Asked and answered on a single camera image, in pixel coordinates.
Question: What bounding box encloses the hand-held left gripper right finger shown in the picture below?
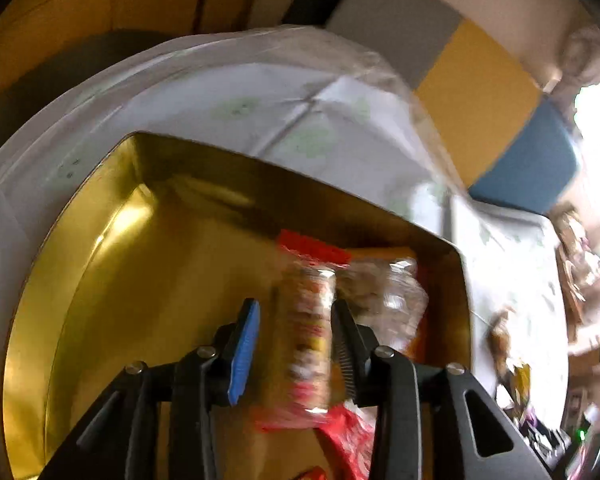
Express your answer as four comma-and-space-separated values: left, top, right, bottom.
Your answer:
330, 299, 553, 480

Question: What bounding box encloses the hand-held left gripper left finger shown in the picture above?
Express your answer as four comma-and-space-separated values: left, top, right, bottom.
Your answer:
37, 298, 262, 480

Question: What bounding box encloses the clear cracker packet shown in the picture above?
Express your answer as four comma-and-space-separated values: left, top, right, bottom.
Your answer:
255, 229, 353, 432

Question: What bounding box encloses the clear packet of brown snacks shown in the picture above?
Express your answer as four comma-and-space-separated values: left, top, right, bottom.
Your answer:
337, 245, 430, 356

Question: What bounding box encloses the large red snack packet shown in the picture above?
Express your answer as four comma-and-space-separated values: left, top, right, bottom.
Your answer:
300, 402, 378, 480

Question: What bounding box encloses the gold tin box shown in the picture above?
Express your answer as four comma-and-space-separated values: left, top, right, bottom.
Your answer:
0, 131, 476, 480

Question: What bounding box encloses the gold foil snack packet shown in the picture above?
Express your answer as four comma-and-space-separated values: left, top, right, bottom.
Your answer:
486, 307, 521, 391

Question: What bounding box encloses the wooden side table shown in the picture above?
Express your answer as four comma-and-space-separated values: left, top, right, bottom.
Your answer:
550, 205, 600, 326

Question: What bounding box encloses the white green-print tablecloth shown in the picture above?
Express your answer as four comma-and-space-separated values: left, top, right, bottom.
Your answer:
0, 25, 571, 411

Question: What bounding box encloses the grey yellow blue chair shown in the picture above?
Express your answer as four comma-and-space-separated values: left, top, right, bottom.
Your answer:
325, 0, 583, 216

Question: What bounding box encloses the wooden cabinet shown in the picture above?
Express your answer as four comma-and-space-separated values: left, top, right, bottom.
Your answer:
0, 0, 281, 111

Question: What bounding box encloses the patterned curtain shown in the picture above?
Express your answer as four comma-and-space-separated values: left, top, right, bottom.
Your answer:
560, 25, 600, 91

